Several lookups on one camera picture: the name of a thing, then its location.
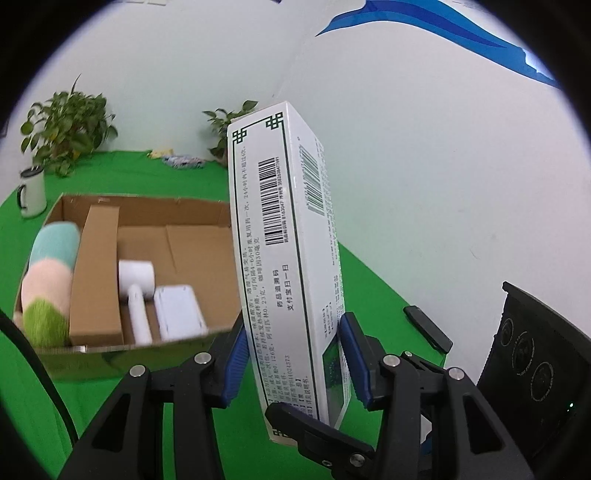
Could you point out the yellow packet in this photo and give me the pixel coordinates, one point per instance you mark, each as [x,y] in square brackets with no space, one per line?
[161,153]

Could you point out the potted green plant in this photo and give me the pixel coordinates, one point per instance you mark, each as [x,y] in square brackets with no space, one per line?
[221,124]
[64,124]

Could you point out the large cardboard box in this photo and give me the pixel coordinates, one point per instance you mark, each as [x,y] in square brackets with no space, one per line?
[194,249]

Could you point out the long brown cardboard box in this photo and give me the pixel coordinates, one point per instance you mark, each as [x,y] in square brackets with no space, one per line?
[94,277]

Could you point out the white rectangular device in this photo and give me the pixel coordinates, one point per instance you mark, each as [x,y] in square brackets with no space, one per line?
[178,314]

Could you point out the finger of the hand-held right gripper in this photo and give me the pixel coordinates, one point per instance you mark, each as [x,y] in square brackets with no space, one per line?
[323,443]
[429,330]

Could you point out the patterned plastic-wrapped pack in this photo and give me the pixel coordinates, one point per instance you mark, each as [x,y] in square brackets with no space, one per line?
[184,161]

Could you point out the pastel striped plush roll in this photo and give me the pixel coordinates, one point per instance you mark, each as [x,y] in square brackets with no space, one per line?
[46,286]

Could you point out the white mallet-shaped roller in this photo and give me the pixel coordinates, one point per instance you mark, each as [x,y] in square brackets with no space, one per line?
[136,277]

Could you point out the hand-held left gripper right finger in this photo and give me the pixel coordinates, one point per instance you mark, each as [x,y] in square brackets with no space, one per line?
[354,364]

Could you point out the green table cloth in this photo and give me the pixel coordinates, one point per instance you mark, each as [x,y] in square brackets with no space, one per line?
[138,177]

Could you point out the white medicine box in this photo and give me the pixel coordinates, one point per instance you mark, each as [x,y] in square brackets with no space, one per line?
[272,277]

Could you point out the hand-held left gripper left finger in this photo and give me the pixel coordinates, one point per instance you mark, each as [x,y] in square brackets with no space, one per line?
[233,364]

